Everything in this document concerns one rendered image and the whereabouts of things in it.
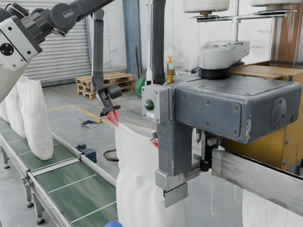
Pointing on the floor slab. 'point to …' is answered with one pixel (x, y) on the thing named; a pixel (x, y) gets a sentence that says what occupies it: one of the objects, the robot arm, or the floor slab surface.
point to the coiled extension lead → (109, 156)
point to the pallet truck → (139, 78)
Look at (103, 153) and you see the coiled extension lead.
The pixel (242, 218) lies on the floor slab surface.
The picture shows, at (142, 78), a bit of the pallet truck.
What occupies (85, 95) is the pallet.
